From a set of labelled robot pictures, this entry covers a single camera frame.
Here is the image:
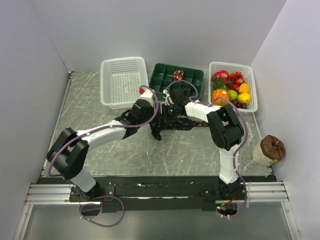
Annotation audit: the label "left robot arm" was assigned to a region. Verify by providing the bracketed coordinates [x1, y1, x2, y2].
[46, 99, 160, 201]

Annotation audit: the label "red strawberries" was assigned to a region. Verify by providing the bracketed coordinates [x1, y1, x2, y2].
[226, 71, 245, 91]

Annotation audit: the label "white fruit basket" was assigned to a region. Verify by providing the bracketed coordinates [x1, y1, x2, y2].
[208, 61, 258, 113]

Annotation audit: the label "yellow lemon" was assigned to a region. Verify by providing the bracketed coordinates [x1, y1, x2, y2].
[237, 92, 251, 104]

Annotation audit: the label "orange pineapple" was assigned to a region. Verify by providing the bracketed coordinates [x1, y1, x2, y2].
[211, 75, 230, 106]

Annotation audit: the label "dark striped rolled tie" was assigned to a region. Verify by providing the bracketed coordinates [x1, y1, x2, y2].
[180, 86, 191, 98]

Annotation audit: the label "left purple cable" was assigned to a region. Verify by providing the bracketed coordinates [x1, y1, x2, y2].
[47, 86, 161, 178]

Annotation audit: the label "white empty plastic basket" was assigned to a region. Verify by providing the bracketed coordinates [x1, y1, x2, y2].
[100, 56, 149, 110]

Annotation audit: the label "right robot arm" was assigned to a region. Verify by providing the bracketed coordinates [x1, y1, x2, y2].
[163, 89, 248, 200]

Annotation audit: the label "dark grapes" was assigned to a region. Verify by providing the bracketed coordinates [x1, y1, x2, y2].
[232, 100, 247, 109]

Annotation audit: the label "pink dragon fruit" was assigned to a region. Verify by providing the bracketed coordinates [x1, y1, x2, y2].
[211, 70, 230, 84]

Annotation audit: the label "green apple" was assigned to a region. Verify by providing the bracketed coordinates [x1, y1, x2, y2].
[228, 89, 238, 101]

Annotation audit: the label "green divided organizer tray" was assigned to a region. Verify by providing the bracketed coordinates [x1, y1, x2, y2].
[149, 63, 204, 102]

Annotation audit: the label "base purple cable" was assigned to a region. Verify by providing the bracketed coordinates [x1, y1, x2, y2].
[79, 195, 126, 228]

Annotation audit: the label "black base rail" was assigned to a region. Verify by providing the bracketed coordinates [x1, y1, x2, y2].
[37, 176, 276, 213]

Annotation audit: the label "red floral rolled tie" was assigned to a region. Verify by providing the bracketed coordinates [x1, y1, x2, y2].
[172, 69, 184, 82]

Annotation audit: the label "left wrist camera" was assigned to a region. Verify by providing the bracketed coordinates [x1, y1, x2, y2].
[139, 87, 154, 105]

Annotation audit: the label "brown paper bag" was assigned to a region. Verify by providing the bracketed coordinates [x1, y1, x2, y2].
[252, 135, 286, 167]

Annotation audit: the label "black gold floral tie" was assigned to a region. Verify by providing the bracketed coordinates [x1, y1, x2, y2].
[149, 115, 209, 141]

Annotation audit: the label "orange fruit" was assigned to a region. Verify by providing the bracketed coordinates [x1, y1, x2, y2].
[238, 83, 250, 94]

